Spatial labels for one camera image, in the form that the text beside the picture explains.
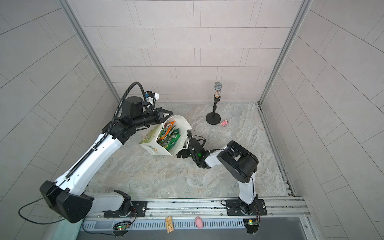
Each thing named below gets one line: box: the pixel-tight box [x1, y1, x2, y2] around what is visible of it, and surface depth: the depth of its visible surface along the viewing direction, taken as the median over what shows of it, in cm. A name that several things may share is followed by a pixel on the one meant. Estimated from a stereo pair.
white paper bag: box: [139, 114, 192, 156], surface depth 85 cm
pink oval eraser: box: [195, 216, 204, 229], surface depth 68 cm
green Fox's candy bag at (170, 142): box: [162, 134, 181, 151], surface depth 86 cm
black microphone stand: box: [206, 94, 221, 125], surface depth 107 cm
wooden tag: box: [165, 216, 175, 234], surface depth 68 cm
